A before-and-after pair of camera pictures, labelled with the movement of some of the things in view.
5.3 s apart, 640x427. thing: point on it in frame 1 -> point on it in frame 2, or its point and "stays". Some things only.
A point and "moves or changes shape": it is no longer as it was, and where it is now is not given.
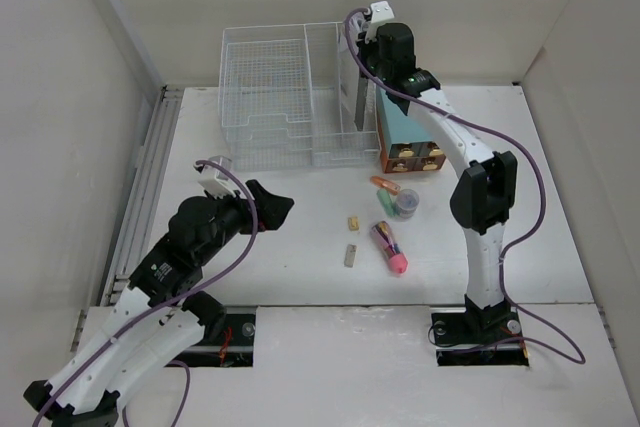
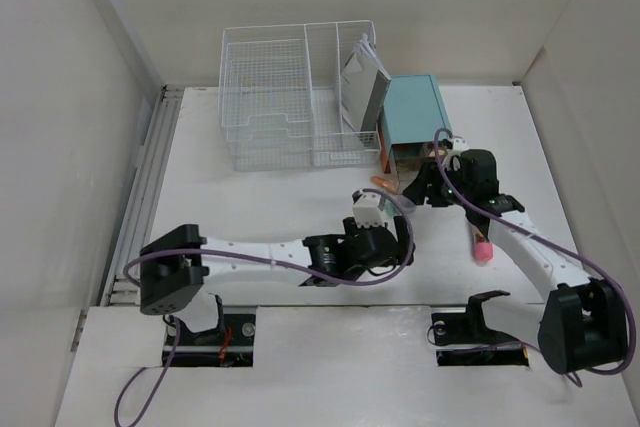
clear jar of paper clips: (406, 202) stays
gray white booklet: (354, 87) moves or changes shape
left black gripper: (271, 209) -> (403, 246)
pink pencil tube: (386, 240) moves or changes shape
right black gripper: (364, 47) -> (417, 190)
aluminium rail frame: (136, 222) stays
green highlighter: (387, 202) stays
